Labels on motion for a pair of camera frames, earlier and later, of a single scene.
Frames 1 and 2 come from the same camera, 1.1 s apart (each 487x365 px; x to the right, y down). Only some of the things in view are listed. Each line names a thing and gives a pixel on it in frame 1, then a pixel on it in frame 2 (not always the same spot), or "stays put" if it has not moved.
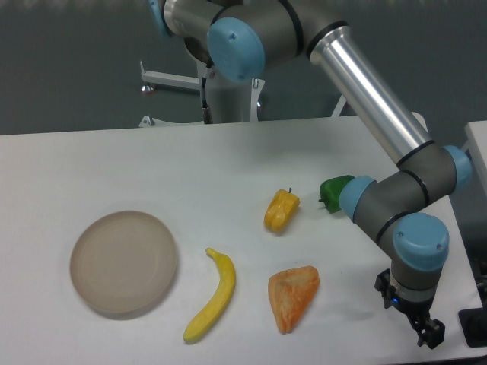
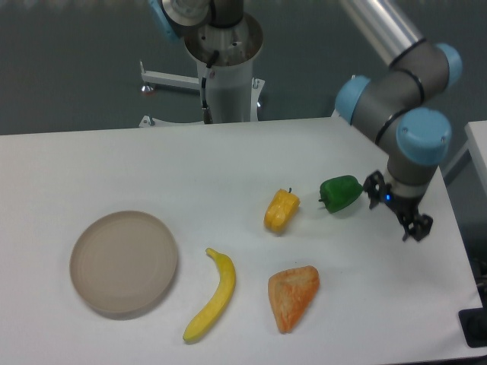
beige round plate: x=123 y=261 stays put
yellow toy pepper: x=280 y=210 stays put
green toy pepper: x=330 y=190 stays put
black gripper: x=431 y=331 → x=405 y=207
